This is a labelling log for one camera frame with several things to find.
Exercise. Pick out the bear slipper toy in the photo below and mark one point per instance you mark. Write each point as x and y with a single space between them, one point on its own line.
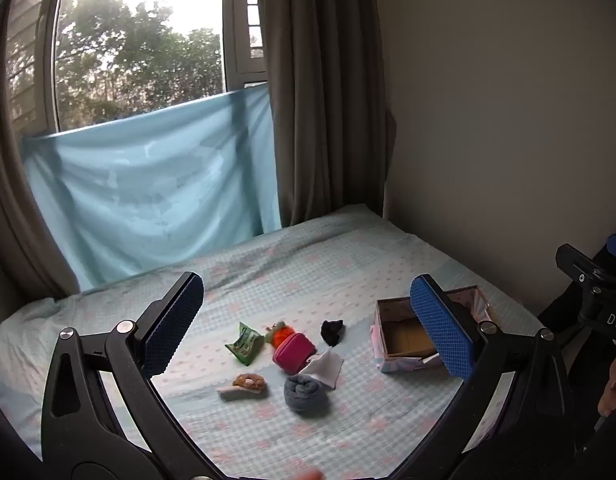
248 384

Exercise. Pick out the orange plush fruit toy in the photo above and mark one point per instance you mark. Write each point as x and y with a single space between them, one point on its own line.
284 336

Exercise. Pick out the green wet wipes packet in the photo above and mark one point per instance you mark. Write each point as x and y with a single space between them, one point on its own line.
245 345

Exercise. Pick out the patterned cardboard box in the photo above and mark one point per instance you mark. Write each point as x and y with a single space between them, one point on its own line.
405 340

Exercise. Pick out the window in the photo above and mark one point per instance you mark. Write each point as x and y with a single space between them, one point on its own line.
143 45

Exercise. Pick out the person's right hand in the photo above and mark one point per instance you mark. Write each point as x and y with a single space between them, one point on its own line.
615 385

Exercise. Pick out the grey sock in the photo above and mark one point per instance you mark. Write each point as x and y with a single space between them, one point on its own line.
308 395

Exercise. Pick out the white textured cloth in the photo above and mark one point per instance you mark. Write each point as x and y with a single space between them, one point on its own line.
325 370

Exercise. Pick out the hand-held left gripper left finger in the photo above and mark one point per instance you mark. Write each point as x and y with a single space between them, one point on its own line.
174 324

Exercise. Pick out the checkered bed sheet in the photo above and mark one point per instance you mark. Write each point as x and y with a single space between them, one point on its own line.
288 270

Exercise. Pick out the black scrunchie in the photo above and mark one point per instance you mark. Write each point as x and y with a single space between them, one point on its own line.
333 332

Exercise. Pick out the light blue hanging cloth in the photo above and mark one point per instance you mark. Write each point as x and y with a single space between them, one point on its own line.
153 190

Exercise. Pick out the brown curtain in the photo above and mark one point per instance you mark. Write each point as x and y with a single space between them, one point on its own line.
323 90
23 210

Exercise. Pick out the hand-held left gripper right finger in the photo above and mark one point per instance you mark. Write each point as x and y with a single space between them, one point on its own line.
440 331

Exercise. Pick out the pink zip pouch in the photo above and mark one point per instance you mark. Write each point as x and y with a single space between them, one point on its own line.
294 352

